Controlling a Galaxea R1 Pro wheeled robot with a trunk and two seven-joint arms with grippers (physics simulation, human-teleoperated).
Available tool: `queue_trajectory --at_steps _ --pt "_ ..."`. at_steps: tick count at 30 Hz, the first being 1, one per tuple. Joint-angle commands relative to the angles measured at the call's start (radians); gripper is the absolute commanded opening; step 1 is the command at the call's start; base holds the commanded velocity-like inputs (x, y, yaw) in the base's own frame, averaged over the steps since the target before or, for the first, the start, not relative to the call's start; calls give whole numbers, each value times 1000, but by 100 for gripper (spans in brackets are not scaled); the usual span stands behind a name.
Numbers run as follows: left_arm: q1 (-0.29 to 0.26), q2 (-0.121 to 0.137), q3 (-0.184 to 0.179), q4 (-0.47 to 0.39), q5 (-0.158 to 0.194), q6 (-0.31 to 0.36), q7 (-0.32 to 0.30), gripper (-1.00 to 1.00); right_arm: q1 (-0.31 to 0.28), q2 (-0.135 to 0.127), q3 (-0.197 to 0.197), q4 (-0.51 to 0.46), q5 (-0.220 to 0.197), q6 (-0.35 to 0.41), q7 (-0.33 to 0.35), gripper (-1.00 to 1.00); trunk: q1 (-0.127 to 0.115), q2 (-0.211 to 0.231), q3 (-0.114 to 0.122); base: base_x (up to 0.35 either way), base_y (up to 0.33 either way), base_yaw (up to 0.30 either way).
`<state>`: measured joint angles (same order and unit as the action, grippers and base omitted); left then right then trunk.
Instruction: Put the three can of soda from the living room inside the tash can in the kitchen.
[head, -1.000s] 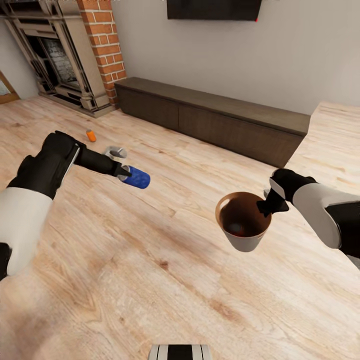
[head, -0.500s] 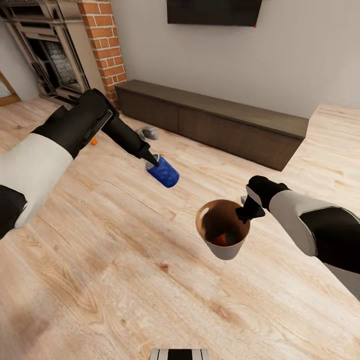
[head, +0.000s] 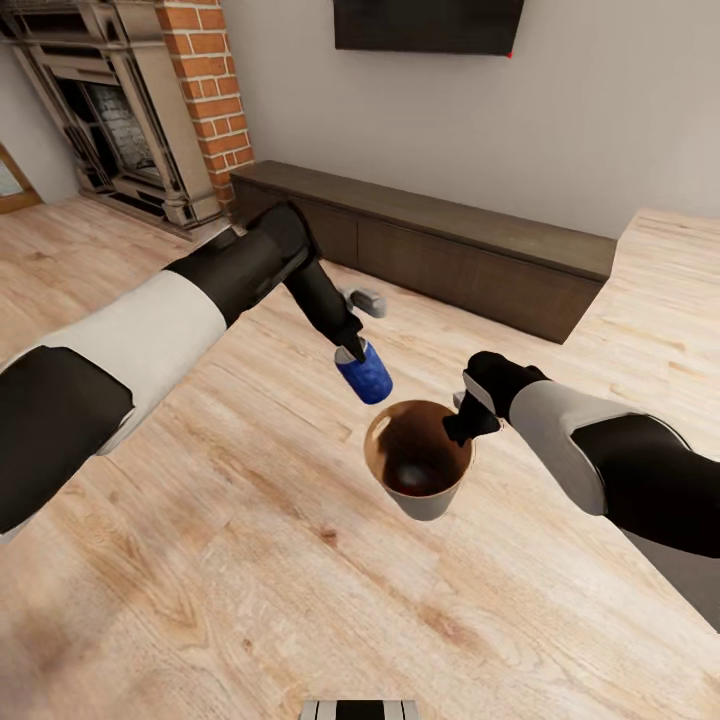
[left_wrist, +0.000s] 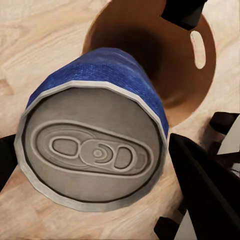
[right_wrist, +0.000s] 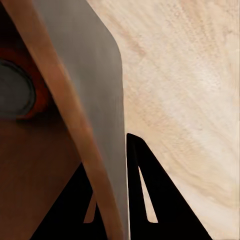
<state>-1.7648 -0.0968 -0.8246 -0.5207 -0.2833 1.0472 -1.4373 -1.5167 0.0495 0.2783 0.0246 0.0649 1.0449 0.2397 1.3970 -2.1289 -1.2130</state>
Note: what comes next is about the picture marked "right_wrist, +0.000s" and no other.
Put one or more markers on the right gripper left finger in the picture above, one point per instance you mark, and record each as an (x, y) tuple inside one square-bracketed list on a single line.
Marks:
[(65, 219)]

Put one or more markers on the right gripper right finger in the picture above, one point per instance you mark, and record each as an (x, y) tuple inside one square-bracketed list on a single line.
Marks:
[(176, 220)]

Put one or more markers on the can of soda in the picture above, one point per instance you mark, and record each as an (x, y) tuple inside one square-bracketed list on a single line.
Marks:
[(23, 91)]

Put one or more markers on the trash can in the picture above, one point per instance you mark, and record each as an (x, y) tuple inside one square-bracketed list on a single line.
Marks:
[(81, 64)]

